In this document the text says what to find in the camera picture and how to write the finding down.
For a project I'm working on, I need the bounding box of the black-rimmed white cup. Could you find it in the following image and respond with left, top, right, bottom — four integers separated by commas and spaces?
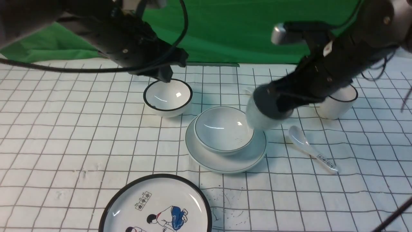
318, 85, 359, 120

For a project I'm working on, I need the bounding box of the black rod at corner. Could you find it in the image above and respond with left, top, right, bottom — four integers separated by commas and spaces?
373, 197, 412, 232

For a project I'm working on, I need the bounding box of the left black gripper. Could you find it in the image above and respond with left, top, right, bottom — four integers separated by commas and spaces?
97, 19, 189, 83

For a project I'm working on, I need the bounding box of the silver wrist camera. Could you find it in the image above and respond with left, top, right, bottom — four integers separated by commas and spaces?
271, 22, 325, 45

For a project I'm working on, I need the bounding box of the white green-rimmed plate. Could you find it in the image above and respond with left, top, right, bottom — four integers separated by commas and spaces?
185, 117, 267, 174

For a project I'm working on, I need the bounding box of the white green-rimmed cup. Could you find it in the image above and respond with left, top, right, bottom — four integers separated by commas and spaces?
245, 96, 294, 130

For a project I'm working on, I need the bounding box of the green backdrop cloth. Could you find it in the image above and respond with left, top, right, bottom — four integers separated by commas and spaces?
1, 0, 357, 63

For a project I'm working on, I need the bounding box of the black-rimmed illustrated plate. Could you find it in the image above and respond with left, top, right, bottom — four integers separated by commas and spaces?
98, 174, 212, 232

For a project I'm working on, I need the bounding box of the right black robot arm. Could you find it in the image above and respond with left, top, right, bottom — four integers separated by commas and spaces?
247, 0, 412, 120

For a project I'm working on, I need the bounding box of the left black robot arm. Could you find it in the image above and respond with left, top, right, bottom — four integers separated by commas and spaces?
0, 0, 189, 83

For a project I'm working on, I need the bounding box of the white spoon with lettering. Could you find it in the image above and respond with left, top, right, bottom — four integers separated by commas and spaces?
288, 125, 338, 174

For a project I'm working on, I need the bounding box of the black-rimmed white bowl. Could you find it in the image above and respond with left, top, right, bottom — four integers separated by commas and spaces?
143, 78, 194, 118

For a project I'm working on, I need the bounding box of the shallow white green-rimmed bowl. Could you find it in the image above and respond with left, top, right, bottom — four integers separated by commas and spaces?
194, 106, 255, 156

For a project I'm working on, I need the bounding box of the white grid tablecloth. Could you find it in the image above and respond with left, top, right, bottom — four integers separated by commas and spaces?
0, 57, 411, 232

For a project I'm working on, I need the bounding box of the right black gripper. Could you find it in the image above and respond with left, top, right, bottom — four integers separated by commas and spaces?
253, 35, 364, 120

